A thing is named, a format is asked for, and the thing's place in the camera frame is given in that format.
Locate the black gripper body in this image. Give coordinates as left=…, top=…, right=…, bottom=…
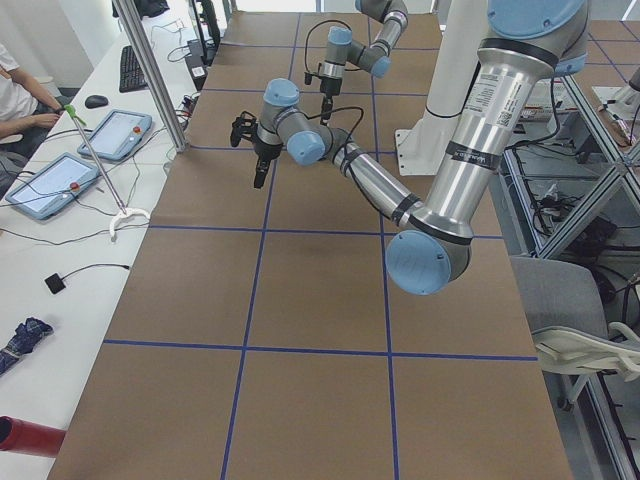
left=320, top=76, right=342, bottom=98
left=252, top=132, right=283, bottom=161

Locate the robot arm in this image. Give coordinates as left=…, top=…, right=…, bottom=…
left=236, top=1, right=590, bottom=295
left=315, top=0, right=408, bottom=125

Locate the metal reacher grabber tool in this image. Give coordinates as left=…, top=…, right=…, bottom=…
left=63, top=104, right=151, bottom=243

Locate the teach pendant upper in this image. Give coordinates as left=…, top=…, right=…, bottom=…
left=89, top=109, right=152, bottom=162

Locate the teach pendant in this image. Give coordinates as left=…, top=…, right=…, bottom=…
left=89, top=109, right=152, bottom=162
left=5, top=153, right=99, bottom=220

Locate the black keyboard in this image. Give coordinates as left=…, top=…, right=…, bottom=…
left=119, top=45, right=147, bottom=93

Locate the black computer mouse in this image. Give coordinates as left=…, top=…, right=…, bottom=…
left=84, top=95, right=109, bottom=109

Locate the teach pendant lower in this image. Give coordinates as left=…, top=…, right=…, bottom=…
left=5, top=153, right=99, bottom=220

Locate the seated person white shirt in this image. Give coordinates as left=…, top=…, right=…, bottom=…
left=0, top=45, right=64, bottom=158

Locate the grey chair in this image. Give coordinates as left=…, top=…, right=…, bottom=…
left=510, top=256, right=639, bottom=382

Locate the red fire extinguisher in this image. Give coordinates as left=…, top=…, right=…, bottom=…
left=1, top=416, right=66, bottom=458

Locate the aluminium frame post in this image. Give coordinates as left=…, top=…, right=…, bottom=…
left=112, top=0, right=187, bottom=153

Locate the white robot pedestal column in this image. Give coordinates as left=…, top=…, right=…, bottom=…
left=426, top=0, right=488, bottom=119

